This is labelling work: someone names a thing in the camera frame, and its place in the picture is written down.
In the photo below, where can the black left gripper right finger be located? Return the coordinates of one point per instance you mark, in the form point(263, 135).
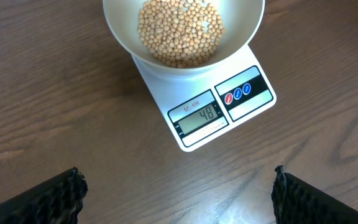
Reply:
point(297, 202)

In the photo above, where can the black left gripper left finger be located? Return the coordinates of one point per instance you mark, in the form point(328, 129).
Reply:
point(57, 200)

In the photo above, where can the white digital kitchen scale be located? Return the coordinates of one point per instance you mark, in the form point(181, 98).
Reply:
point(202, 107)

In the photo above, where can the cream bowl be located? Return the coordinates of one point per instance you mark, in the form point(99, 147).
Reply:
point(241, 19)

